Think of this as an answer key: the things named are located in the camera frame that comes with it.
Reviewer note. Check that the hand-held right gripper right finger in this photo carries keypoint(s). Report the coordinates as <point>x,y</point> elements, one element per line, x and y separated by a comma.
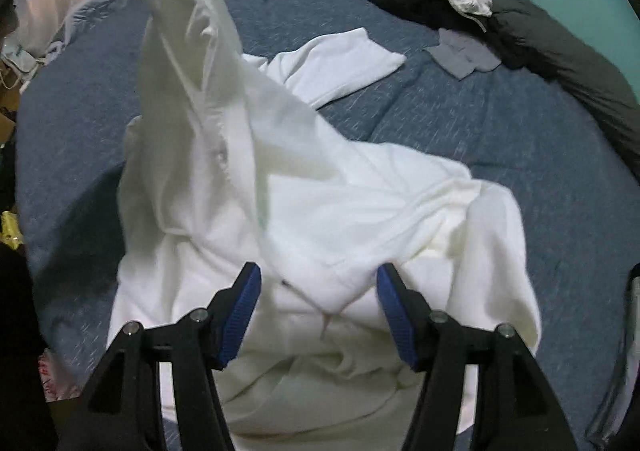
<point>400,316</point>

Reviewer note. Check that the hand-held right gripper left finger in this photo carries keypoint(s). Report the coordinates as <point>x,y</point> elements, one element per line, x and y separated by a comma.
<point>240,316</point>

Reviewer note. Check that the white long-sleeve shirt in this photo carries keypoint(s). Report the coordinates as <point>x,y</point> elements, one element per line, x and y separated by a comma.
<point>300,206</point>

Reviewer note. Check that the pale blue cloth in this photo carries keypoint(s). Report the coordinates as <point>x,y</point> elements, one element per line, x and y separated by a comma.
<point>20,58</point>

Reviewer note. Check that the pink floral cloth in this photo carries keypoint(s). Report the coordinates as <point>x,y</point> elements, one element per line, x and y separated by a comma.
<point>55,381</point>

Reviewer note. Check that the bed with blue patterned sheet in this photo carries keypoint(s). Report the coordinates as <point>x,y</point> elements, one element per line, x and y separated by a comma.
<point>500,131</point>

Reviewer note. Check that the yellow packet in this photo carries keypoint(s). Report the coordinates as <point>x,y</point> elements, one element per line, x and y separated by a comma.
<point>7,228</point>

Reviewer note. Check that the light grey garment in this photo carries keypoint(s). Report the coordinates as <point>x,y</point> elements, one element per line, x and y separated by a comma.
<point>462,56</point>

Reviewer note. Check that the dark grey duvet roll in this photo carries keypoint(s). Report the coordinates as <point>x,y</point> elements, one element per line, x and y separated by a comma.
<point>560,51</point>

